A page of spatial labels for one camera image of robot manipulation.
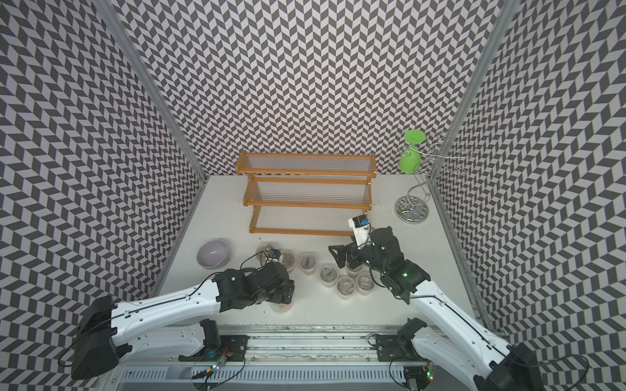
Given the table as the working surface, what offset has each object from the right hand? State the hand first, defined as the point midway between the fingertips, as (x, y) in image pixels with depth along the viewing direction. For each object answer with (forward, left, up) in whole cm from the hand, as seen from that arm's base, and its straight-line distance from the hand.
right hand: (341, 248), depth 76 cm
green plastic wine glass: (+34, -28, +6) cm, 45 cm away
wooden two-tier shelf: (+34, +14, -12) cm, 38 cm away
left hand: (-10, +20, -9) cm, 24 cm away
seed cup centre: (-4, +4, -12) cm, 13 cm away
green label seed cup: (+6, +29, -12) cm, 32 cm away
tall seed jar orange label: (-14, +19, -12) cm, 27 cm away
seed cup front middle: (-8, -1, -12) cm, 14 cm away
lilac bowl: (+4, +46, -11) cm, 48 cm away
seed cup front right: (-7, -8, -12) cm, 16 cm away
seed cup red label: (0, +11, -11) cm, 16 cm away
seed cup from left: (+1, +19, -12) cm, 22 cm away
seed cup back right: (-3, -5, -13) cm, 14 cm away
